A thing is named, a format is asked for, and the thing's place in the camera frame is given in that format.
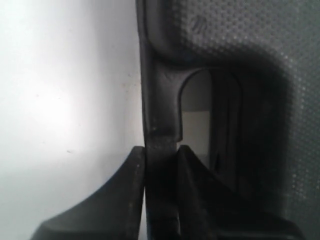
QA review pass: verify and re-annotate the black plastic tool case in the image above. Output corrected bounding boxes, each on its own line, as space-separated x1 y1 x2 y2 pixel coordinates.
136 0 320 240

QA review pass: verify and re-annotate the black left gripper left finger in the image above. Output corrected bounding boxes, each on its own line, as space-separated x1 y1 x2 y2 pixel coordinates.
31 146 145 240

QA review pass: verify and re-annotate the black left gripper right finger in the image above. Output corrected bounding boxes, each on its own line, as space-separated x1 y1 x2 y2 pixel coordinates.
176 145 305 240

